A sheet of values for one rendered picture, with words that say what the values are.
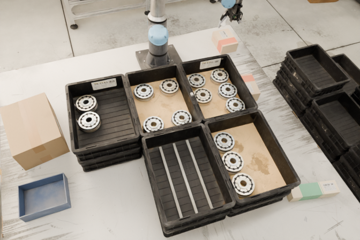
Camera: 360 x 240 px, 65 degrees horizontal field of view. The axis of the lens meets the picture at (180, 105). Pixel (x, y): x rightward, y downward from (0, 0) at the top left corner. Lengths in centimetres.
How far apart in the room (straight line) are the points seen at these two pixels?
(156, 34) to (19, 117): 83
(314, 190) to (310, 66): 119
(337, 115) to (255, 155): 109
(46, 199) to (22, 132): 33
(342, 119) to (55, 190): 194
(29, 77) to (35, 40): 141
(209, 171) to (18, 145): 88
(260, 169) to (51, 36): 259
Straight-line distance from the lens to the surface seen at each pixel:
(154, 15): 176
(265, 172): 141
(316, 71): 245
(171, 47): 195
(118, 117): 149
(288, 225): 151
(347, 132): 235
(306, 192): 153
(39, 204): 152
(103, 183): 148
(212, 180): 134
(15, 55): 326
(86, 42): 318
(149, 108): 151
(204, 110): 152
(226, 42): 199
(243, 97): 157
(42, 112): 157
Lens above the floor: 206
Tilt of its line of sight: 54 degrees down
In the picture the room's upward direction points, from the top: 5 degrees clockwise
